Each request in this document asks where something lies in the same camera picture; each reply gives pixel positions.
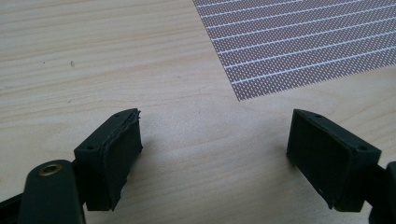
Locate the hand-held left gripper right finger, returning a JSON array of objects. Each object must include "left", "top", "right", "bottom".
[{"left": 286, "top": 108, "right": 382, "bottom": 213}]

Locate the striped grey placemat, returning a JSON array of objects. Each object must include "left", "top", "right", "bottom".
[{"left": 191, "top": 0, "right": 396, "bottom": 102}]

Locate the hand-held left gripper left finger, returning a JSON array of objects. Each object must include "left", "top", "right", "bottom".
[{"left": 74, "top": 107, "right": 144, "bottom": 213}]

